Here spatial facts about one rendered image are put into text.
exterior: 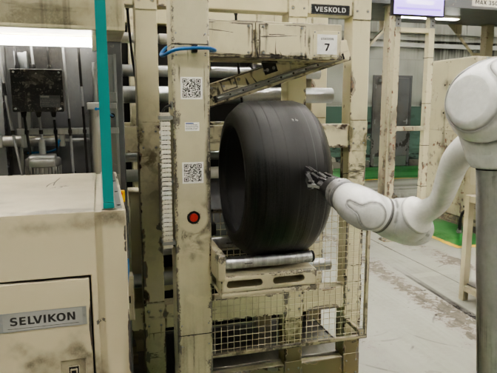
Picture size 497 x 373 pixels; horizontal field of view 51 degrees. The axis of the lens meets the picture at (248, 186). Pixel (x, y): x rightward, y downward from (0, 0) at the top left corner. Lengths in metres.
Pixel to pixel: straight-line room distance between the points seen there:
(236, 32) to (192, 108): 0.45
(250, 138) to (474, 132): 1.01
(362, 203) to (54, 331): 0.76
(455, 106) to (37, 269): 0.75
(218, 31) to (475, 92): 1.40
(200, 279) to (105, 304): 0.92
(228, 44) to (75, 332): 1.38
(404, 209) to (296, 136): 0.51
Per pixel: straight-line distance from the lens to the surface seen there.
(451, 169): 1.20
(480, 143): 0.89
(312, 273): 1.92
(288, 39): 2.18
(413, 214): 1.40
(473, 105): 0.85
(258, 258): 1.86
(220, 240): 2.10
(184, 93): 1.80
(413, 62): 12.90
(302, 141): 1.74
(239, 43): 2.12
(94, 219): 0.98
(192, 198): 1.83
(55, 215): 0.98
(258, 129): 1.73
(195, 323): 1.97
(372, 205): 1.31
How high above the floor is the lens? 1.46
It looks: 9 degrees down
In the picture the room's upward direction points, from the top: straight up
